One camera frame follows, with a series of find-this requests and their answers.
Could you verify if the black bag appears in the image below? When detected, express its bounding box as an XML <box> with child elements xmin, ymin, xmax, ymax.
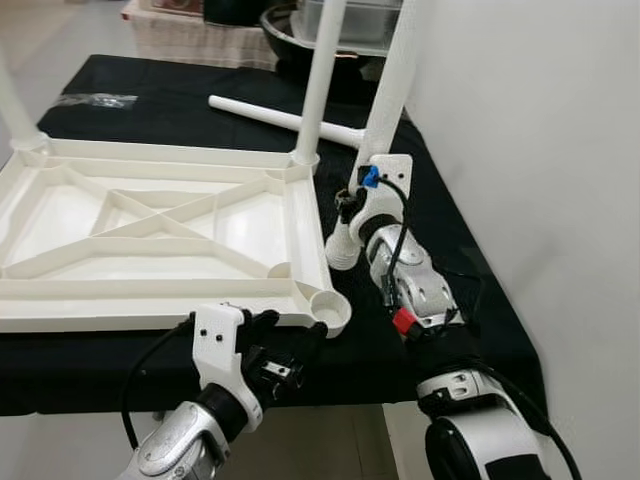
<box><xmin>203</xmin><ymin>0</ymin><xmax>266</xmax><ymax>26</ymax></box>

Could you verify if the clear plastic storage box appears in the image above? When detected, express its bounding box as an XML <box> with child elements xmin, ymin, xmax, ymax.
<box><xmin>295</xmin><ymin>0</ymin><xmax>401</xmax><ymax>51</ymax></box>

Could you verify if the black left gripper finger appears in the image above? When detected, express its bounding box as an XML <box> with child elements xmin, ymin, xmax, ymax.
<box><xmin>240</xmin><ymin>308</ymin><xmax>281</xmax><ymax>346</ymax></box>
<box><xmin>290</xmin><ymin>322</ymin><xmax>331</xmax><ymax>376</ymax></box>

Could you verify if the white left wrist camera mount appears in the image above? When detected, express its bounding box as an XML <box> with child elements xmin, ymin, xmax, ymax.
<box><xmin>192</xmin><ymin>303</ymin><xmax>266</xmax><ymax>431</ymax></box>

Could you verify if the black round bowl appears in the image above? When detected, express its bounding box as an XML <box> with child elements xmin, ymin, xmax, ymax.
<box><xmin>262</xmin><ymin>5</ymin><xmax>401</xmax><ymax>81</ymax></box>

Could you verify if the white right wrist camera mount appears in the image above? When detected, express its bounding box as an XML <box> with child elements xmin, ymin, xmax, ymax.
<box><xmin>350</xmin><ymin>153</ymin><xmax>414</xmax><ymax>251</ymax></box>

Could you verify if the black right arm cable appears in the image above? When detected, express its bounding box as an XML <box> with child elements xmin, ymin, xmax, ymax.
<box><xmin>365</xmin><ymin>170</ymin><xmax>411</xmax><ymax>301</ymax></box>

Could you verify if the black tablecloth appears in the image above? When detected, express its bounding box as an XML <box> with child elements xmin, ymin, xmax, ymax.
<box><xmin>0</xmin><ymin>55</ymin><xmax>549</xmax><ymax>416</ymax></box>

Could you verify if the white plastic table top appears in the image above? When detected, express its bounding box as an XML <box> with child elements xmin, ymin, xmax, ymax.
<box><xmin>0</xmin><ymin>138</ymin><xmax>353</xmax><ymax>339</ymax></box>

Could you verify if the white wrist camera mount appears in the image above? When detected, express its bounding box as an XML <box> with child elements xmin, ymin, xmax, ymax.
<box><xmin>192</xmin><ymin>303</ymin><xmax>266</xmax><ymax>431</ymax></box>
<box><xmin>350</xmin><ymin>153</ymin><xmax>414</xmax><ymax>251</ymax></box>

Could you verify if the beige woven bench cover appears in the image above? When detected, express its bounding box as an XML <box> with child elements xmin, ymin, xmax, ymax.
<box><xmin>125</xmin><ymin>0</ymin><xmax>276</xmax><ymax>69</ymax></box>

